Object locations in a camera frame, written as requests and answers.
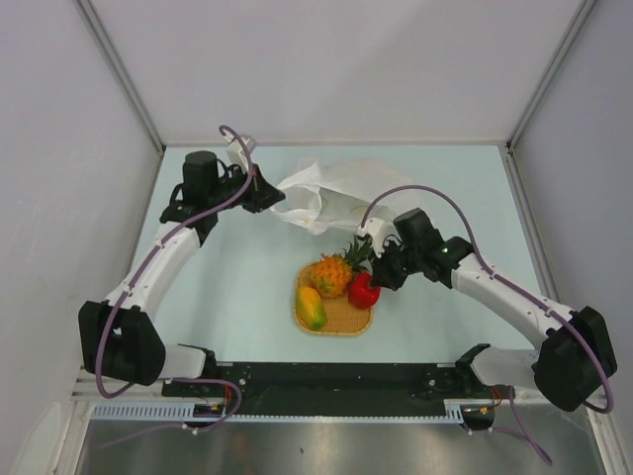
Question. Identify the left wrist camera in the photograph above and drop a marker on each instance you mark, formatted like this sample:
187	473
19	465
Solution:
240	151

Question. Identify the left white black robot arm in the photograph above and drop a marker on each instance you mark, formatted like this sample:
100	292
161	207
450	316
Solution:
118	337

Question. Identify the woven bamboo tray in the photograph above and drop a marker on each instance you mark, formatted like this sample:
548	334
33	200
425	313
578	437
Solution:
342	319

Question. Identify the white cable duct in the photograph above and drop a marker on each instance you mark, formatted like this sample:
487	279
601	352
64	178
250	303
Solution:
198	413

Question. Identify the fake mango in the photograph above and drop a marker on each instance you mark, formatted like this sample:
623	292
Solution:
309	308

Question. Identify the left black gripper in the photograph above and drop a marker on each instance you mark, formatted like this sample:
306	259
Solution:
260	194

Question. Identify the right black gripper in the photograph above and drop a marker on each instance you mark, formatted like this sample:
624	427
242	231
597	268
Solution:
382	275

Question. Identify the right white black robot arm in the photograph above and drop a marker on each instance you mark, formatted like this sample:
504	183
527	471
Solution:
571	354

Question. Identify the white plastic bag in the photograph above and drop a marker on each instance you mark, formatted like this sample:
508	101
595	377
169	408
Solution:
320	197

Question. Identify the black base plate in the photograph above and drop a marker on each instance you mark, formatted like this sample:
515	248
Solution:
352	389

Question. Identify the fake red fruit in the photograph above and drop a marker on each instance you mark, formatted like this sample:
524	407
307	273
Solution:
361	293

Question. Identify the fake pineapple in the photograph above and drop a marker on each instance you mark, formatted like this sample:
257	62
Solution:
333	273

